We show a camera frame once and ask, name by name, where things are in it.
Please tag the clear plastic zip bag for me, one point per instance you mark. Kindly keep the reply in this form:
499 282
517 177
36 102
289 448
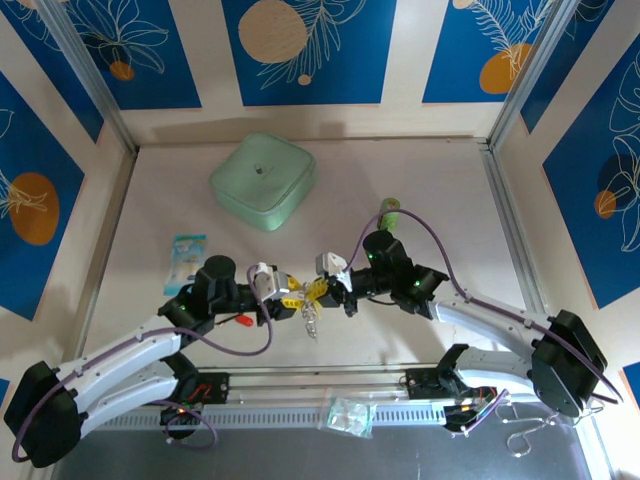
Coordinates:
347 417

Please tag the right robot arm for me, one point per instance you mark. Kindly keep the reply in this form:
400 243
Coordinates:
490 320

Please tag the yellow capped key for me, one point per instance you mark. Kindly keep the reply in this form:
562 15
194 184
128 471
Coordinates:
312 295

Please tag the aluminium frame post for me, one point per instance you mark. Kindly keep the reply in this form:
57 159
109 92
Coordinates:
90 75
531 75

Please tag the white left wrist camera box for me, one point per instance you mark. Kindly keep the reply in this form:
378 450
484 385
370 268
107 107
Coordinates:
265 285

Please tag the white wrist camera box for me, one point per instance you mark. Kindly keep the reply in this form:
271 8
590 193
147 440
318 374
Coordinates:
332 262
265 285

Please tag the mint green zip case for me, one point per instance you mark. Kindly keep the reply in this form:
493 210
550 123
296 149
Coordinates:
260 180

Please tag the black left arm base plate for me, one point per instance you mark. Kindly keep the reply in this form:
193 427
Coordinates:
215 387

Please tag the small red screwdriver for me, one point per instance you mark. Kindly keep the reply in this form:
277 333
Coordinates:
244 321

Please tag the aluminium side rail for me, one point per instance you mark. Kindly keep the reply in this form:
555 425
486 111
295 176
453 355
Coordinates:
108 250
517 240

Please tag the black controller box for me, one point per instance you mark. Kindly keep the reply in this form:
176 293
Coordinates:
182 415
465 415

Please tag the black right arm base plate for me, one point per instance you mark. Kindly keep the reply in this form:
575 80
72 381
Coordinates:
422 385

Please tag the light blue snack packet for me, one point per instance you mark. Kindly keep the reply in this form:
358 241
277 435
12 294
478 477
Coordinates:
187 250

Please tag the aluminium mounting rail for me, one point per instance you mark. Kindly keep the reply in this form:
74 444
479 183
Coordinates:
300 385

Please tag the green cylindrical can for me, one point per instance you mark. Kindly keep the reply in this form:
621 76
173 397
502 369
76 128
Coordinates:
389 204

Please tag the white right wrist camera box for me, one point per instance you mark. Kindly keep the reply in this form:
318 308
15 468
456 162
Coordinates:
332 262

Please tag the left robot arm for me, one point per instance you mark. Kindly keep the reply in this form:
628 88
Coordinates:
125 350

